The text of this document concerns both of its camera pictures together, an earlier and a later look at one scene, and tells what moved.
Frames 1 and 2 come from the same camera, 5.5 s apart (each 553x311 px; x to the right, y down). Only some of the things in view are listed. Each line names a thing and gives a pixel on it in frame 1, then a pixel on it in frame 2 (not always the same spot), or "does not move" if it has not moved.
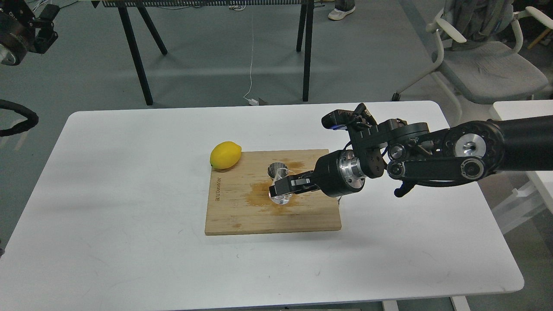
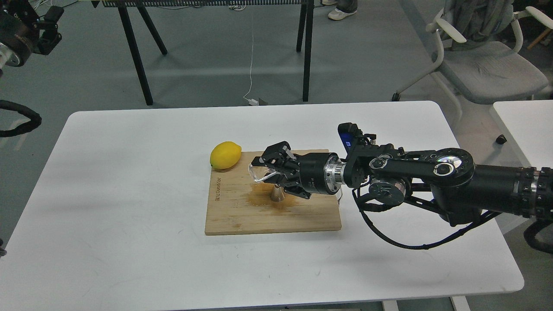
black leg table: x=304 y=37 does not move
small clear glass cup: x=277 y=171 to x=258 y=173
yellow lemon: x=225 y=155 does not move
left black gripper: x=17 y=30 does not move
